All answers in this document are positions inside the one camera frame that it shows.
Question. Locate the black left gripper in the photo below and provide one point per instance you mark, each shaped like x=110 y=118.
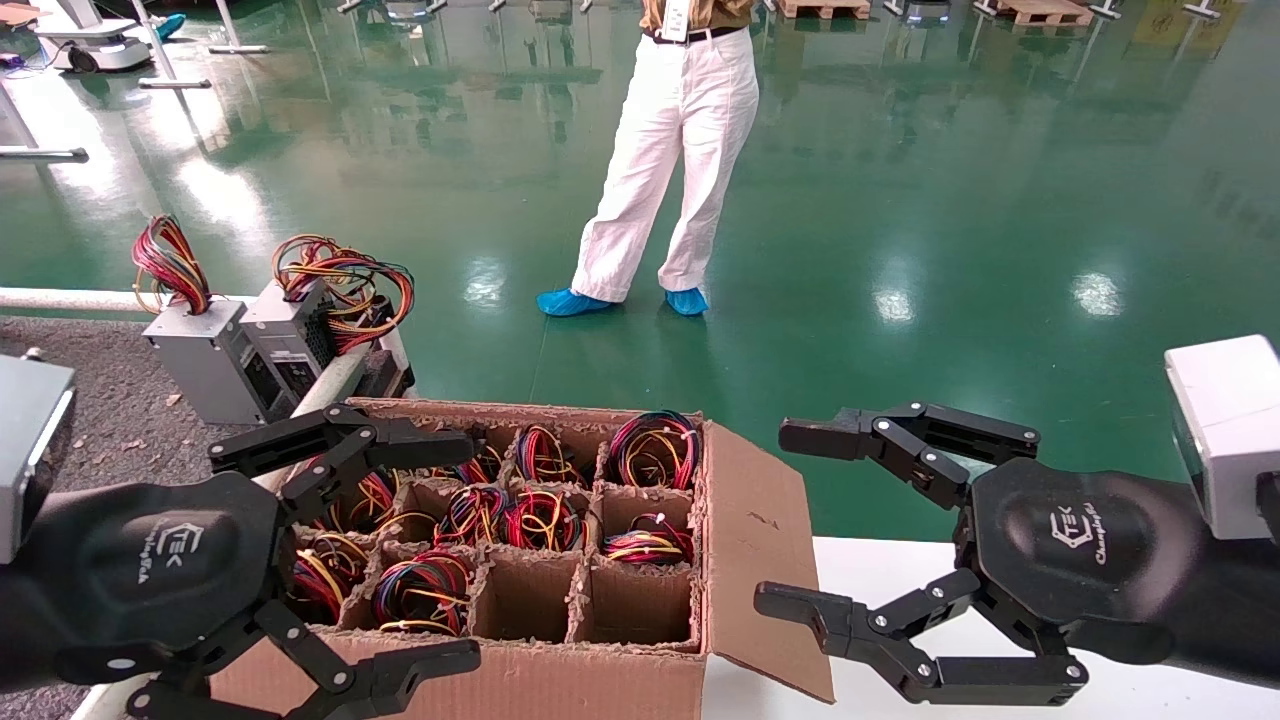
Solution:
x=150 y=560

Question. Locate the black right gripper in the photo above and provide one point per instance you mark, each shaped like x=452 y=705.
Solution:
x=1080 y=550

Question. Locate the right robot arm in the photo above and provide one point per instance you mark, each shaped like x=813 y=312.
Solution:
x=1240 y=600

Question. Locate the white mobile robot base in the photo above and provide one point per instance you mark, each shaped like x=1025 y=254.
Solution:
x=95 y=45

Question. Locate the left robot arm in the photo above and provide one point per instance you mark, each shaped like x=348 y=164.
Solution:
x=20 y=630

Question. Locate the brown cardboard divider box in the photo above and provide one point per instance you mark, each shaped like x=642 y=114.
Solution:
x=740 y=560

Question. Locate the blue shoe cover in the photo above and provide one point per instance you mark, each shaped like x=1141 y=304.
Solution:
x=687 y=301
x=572 y=302

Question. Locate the person in white trousers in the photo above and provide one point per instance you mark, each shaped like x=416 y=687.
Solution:
x=680 y=120

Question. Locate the wooden pallet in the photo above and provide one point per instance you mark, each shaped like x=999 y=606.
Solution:
x=1035 y=12
x=822 y=9

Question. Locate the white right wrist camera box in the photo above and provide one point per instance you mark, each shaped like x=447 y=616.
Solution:
x=1230 y=430

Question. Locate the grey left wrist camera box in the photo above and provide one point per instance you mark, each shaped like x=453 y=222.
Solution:
x=30 y=450

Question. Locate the white table leg frame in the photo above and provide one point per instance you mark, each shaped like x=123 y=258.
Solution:
x=240 y=48
x=175 y=83
x=45 y=154

